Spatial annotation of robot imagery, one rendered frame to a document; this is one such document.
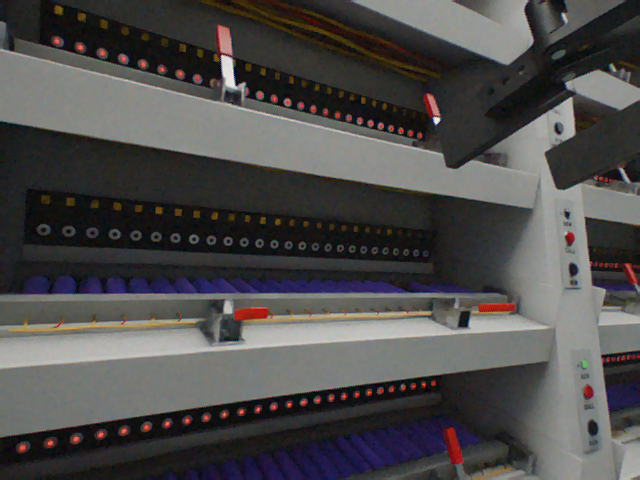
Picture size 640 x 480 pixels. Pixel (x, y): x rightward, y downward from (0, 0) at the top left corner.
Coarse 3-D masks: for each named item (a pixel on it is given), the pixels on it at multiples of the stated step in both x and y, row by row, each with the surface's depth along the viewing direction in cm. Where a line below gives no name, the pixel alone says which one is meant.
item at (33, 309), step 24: (0, 312) 30; (24, 312) 31; (48, 312) 31; (72, 312) 32; (96, 312) 33; (120, 312) 34; (144, 312) 35; (168, 312) 36; (192, 312) 37; (288, 312) 41; (312, 312) 43; (336, 312) 44; (360, 312) 46; (384, 312) 47; (408, 312) 47; (480, 312) 53; (504, 312) 55
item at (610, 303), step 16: (592, 256) 92; (608, 256) 95; (624, 256) 99; (592, 272) 92; (608, 272) 95; (624, 272) 72; (608, 288) 84; (624, 288) 87; (608, 304) 72; (624, 304) 78; (608, 320) 63; (624, 320) 65; (608, 336) 61; (624, 336) 63; (608, 352) 62
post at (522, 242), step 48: (480, 0) 68; (528, 0) 62; (528, 48) 61; (576, 192) 61; (480, 240) 65; (528, 240) 58; (576, 288) 58; (576, 336) 56; (480, 384) 63; (528, 384) 57; (576, 432) 53
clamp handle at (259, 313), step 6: (222, 306) 34; (228, 306) 34; (222, 312) 34; (228, 312) 35; (234, 312) 31; (240, 312) 30; (246, 312) 29; (252, 312) 28; (258, 312) 29; (264, 312) 29; (228, 318) 33; (234, 318) 31; (240, 318) 30; (246, 318) 29; (252, 318) 28; (258, 318) 29; (264, 318) 29
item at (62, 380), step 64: (64, 256) 43; (128, 256) 46; (192, 256) 49; (256, 256) 53; (384, 320) 46; (512, 320) 55; (0, 384) 26; (64, 384) 28; (128, 384) 30; (192, 384) 32; (256, 384) 34; (320, 384) 38
